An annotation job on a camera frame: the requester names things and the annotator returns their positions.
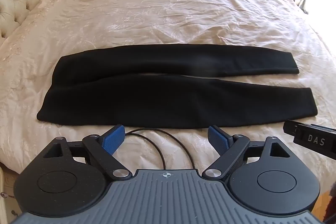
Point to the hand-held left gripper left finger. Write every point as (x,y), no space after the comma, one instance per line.
(115,138)

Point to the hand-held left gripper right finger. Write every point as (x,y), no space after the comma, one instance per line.
(218,140)

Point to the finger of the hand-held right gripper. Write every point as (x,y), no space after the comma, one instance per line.
(296,124)

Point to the black pants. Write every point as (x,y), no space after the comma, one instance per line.
(162,103)

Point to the cream embroidered bedspread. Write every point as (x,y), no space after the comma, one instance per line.
(157,8)

